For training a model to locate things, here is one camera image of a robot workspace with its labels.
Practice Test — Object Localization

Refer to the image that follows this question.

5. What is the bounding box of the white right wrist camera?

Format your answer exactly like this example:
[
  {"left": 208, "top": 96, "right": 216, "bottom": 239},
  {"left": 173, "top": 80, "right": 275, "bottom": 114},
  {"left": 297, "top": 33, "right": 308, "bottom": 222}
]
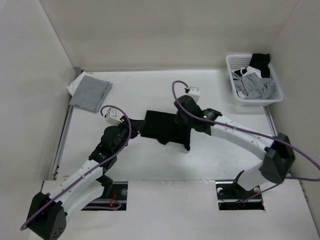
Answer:
[{"left": 185, "top": 86, "right": 201, "bottom": 103}]

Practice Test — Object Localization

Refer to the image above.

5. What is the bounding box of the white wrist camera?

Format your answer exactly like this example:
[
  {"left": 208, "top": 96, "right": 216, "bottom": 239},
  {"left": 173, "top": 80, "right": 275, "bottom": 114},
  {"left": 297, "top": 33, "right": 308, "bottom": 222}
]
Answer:
[
  {"left": 185, "top": 86, "right": 201, "bottom": 103},
  {"left": 105, "top": 107, "right": 123, "bottom": 126}
]

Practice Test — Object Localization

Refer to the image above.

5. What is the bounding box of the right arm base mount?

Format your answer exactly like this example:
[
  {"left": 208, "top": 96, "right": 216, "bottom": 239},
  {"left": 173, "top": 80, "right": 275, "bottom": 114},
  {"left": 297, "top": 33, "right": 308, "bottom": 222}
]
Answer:
[{"left": 215, "top": 171, "right": 265, "bottom": 211}]

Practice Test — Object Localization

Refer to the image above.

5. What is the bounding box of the grey tank top in basket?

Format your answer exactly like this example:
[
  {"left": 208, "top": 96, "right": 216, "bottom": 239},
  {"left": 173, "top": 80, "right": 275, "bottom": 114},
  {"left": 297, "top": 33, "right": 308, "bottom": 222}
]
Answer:
[{"left": 231, "top": 72, "right": 276, "bottom": 100}]

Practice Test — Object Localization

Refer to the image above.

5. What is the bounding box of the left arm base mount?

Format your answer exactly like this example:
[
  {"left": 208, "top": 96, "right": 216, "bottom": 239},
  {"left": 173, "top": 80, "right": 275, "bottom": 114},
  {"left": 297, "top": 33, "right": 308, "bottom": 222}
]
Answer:
[{"left": 82, "top": 175, "right": 129, "bottom": 211}]

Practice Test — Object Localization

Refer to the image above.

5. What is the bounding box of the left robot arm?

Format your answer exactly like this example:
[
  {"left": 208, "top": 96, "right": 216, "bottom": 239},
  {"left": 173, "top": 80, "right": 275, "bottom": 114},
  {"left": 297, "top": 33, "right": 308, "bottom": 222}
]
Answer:
[{"left": 21, "top": 116, "right": 145, "bottom": 240}]

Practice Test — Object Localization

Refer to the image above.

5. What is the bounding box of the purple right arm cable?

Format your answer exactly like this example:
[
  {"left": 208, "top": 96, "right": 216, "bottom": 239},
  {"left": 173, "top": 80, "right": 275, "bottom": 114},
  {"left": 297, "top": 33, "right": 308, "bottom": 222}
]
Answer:
[{"left": 171, "top": 80, "right": 320, "bottom": 205}]

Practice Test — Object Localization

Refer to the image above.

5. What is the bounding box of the black tank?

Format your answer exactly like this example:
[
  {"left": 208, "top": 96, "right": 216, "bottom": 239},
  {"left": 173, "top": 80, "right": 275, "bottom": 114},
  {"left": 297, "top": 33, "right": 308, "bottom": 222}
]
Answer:
[
  {"left": 130, "top": 110, "right": 191, "bottom": 151},
  {"left": 249, "top": 53, "right": 271, "bottom": 78}
]

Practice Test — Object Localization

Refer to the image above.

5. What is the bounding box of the white plastic laundry basket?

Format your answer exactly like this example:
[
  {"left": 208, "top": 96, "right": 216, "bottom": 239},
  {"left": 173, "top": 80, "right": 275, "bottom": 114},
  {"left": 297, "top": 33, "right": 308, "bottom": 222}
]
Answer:
[{"left": 225, "top": 53, "right": 284, "bottom": 107}]

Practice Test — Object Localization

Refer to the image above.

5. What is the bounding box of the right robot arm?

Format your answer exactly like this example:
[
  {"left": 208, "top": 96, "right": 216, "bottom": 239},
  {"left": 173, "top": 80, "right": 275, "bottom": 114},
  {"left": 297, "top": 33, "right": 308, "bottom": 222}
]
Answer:
[{"left": 174, "top": 95, "right": 295, "bottom": 198}]

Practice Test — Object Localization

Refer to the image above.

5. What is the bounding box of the folded grey tank top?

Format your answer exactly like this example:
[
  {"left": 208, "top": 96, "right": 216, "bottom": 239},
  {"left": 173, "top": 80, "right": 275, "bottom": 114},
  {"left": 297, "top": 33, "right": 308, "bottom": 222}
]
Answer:
[{"left": 69, "top": 75, "right": 113, "bottom": 113}]

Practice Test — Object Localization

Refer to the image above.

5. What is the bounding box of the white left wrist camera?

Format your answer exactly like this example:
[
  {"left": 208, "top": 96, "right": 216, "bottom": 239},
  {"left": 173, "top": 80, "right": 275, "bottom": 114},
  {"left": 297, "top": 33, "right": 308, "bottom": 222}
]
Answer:
[{"left": 105, "top": 107, "right": 123, "bottom": 126}]

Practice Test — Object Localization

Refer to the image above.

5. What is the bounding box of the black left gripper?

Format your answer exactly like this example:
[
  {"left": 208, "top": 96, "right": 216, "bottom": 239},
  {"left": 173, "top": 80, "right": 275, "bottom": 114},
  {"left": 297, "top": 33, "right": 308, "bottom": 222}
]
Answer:
[{"left": 113, "top": 116, "right": 145, "bottom": 155}]

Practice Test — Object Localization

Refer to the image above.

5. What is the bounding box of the folded white tank top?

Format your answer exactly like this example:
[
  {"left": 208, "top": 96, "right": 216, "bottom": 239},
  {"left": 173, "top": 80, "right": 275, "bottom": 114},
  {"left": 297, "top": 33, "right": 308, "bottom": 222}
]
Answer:
[{"left": 66, "top": 75, "right": 84, "bottom": 96}]

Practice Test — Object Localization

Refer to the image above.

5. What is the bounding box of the black tank top in basket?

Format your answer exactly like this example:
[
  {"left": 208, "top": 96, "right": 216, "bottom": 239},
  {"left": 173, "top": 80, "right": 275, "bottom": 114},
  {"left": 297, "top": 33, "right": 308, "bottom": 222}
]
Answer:
[{"left": 249, "top": 53, "right": 271, "bottom": 78}]

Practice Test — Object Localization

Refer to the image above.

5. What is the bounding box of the white tank top in basket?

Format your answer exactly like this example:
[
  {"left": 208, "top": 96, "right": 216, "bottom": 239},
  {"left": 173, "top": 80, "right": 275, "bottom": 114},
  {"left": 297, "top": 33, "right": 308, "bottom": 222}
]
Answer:
[{"left": 233, "top": 66, "right": 261, "bottom": 100}]

